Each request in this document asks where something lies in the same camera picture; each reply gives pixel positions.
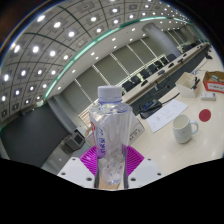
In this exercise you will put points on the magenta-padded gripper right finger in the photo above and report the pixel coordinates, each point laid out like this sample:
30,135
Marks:
146,170

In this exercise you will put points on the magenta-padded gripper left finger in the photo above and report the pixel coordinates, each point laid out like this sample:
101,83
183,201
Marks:
75,170

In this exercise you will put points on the clear plastic water bottle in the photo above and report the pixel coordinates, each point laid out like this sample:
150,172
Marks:
110,133

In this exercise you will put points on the grey equipment cabinet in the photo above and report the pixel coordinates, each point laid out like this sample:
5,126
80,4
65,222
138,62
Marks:
74,143

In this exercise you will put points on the white ceramic mug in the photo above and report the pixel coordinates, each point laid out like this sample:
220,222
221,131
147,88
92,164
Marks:
182,130

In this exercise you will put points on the printed white paper sheet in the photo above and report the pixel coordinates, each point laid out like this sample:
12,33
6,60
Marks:
166,116

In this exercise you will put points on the black desk phone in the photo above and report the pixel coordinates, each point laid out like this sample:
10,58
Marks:
150,109

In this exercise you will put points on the flat round red coaster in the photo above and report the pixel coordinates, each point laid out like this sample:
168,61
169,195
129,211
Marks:
205,115

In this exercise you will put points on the long curved conference desk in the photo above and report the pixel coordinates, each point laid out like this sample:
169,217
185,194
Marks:
170,78

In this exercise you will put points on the white remote control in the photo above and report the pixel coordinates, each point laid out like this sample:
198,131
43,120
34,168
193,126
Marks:
208,96

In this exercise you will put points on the row of black office chairs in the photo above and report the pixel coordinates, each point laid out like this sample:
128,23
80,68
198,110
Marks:
146,73

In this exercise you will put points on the black stapler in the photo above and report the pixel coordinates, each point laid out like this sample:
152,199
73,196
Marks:
196,83

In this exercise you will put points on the open cardboard box red side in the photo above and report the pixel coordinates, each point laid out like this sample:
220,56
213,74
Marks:
215,87

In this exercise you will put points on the group of ceiling lights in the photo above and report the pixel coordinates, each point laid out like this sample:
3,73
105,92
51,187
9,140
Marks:
35,49

